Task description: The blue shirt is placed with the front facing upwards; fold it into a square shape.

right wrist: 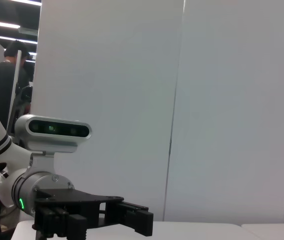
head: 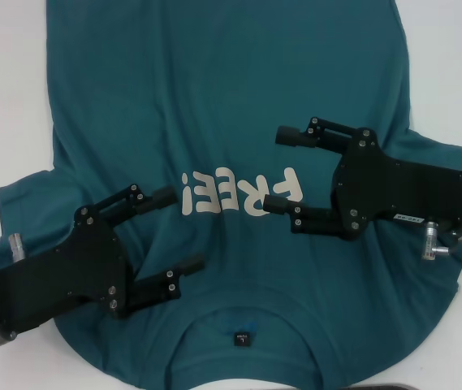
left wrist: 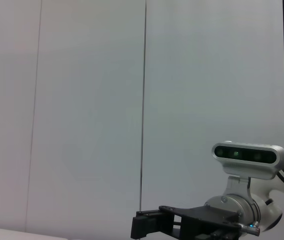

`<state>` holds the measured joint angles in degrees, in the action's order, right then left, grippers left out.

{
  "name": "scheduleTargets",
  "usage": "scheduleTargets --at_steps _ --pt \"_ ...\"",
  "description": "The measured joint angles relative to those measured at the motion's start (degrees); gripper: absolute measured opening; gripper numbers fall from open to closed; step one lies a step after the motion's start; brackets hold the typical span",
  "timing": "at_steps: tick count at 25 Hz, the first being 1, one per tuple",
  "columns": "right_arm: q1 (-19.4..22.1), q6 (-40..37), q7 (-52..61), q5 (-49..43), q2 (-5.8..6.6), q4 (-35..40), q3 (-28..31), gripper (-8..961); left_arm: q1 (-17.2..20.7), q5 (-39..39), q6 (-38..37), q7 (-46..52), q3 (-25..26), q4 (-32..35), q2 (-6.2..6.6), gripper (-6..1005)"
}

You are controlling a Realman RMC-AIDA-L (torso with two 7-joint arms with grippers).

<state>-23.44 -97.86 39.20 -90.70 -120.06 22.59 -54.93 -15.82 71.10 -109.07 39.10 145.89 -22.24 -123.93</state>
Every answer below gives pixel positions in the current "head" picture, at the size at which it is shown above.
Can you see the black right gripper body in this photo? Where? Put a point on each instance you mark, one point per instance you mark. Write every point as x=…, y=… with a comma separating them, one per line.
x=397, y=191

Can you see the silver connector on right gripper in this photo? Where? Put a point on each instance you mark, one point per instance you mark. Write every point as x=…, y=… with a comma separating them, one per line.
x=429, y=239

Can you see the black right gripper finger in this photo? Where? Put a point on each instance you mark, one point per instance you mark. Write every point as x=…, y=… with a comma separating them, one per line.
x=312, y=221
x=320, y=136

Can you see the teal T-shirt with FREE print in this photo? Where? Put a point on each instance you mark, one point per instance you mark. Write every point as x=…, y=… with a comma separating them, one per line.
x=214, y=101

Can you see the dark robot torso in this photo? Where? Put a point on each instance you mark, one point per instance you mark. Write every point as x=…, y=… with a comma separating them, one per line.
x=381, y=387

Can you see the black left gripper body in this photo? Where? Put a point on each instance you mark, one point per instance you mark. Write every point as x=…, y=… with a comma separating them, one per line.
x=64, y=268

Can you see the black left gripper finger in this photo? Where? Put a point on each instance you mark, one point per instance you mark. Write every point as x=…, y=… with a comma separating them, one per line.
x=161, y=284
x=133, y=199

